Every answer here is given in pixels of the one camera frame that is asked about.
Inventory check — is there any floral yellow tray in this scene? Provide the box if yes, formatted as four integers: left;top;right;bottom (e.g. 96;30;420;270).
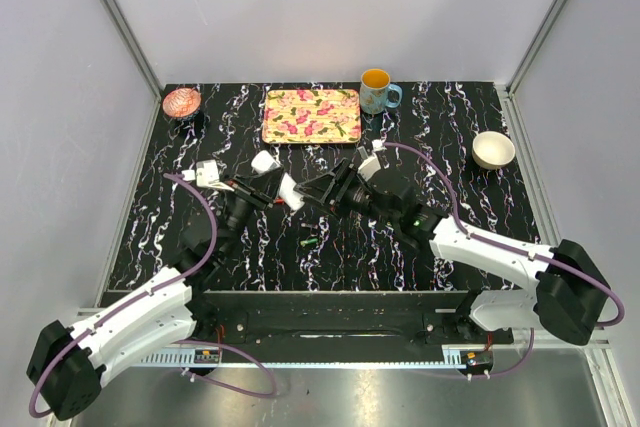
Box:
262;89;362;144

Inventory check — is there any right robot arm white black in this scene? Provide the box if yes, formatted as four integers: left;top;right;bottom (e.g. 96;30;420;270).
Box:
294;160;609;346

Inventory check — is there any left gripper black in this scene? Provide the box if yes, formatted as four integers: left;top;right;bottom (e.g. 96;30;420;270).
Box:
218;167;286;259

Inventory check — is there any cream white bowl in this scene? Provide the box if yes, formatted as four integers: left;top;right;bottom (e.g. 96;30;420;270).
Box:
472;131;516;170

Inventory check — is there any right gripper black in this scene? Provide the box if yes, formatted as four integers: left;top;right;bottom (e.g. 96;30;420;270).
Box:
295;157;398;228

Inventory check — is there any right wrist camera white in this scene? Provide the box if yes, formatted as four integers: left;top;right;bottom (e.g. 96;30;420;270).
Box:
357;139;385;181

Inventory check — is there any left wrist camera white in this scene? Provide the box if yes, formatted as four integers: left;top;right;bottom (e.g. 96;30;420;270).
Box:
181;160;233;191

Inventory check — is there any white remote control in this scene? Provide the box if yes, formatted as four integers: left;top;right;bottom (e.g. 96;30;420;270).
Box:
251;150;304;211

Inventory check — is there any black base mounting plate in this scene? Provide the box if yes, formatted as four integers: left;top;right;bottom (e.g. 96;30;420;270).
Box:
194;308;513;346

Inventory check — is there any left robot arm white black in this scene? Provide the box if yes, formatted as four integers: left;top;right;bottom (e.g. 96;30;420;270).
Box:
27;167;284;421

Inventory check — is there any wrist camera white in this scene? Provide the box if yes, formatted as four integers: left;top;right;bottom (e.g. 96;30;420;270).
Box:
181;160;233;191
357;139;385;181

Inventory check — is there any red patterned bowl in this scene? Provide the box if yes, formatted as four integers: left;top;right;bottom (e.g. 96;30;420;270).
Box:
162;87;202;120

